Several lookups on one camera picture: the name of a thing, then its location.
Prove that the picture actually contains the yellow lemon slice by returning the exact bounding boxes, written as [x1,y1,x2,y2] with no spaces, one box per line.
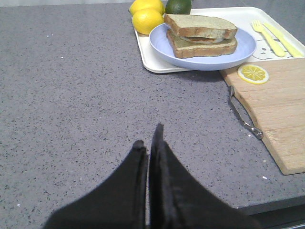
[237,64,269,85]

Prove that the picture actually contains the wooden cutting board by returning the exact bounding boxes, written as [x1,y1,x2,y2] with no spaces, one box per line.
[221,58,305,175]

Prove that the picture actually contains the bread slice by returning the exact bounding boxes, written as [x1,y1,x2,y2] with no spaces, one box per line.
[166,29,238,59]
[164,14,238,39]

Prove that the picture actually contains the rear yellow lemon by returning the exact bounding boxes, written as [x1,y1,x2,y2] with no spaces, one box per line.
[129,0,165,16]

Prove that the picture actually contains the green lime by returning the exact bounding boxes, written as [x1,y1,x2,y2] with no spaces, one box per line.
[165,0,192,14]

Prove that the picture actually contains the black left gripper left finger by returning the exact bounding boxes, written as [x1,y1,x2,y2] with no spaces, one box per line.
[44,140,148,229]

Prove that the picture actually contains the yellow plastic knife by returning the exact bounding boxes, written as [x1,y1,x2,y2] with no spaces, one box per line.
[263,22,304,57]

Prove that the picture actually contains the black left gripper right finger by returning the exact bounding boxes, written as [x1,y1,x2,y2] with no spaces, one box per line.
[149,124,261,229]

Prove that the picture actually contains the fake fried egg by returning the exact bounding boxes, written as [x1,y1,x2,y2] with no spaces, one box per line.
[180,37,224,44]

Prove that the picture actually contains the front yellow lemon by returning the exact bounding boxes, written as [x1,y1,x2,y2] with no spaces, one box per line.
[132,9,164,35]

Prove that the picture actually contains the metal cutting board handle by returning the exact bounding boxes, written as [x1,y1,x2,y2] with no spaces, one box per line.
[229,85,263,140]

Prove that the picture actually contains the yellow plastic fork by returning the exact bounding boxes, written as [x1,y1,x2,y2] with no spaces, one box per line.
[252,20,285,57]

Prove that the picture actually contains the light blue round plate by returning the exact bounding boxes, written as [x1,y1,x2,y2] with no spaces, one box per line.
[149,23,257,71]

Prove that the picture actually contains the white bear tray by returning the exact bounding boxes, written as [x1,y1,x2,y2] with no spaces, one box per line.
[136,7,305,73]

